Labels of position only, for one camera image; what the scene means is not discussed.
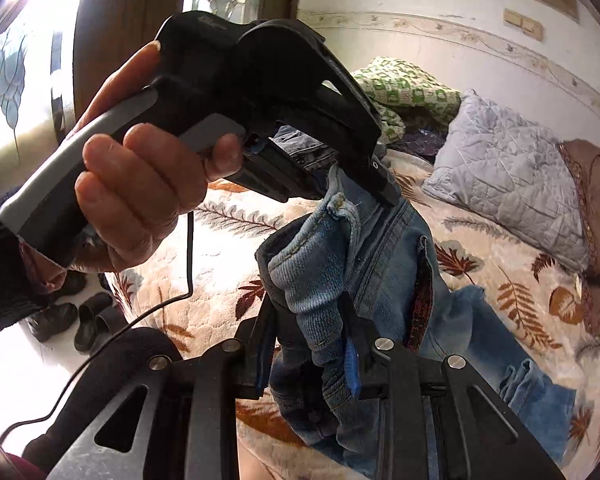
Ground wooden window frame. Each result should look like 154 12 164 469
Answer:
0 0 301 126

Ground black shoe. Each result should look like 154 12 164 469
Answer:
27 302 78 342

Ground cream leaf pattern blanket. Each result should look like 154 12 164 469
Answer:
108 152 600 479

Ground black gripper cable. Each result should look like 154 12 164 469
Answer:
0 209 196 446

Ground beige wall switch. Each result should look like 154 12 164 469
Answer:
503 9 544 42

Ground black slipper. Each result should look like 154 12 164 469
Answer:
73 292 114 354
88 306 128 356

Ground blue denim jeans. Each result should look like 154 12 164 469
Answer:
256 126 576 477

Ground grey quilted pillow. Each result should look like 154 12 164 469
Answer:
422 89 588 272

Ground person's left hand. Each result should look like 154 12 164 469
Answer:
19 40 246 295

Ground brown satin garment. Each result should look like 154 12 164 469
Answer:
558 140 600 336

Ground green patterned cloth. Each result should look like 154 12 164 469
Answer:
352 56 462 144

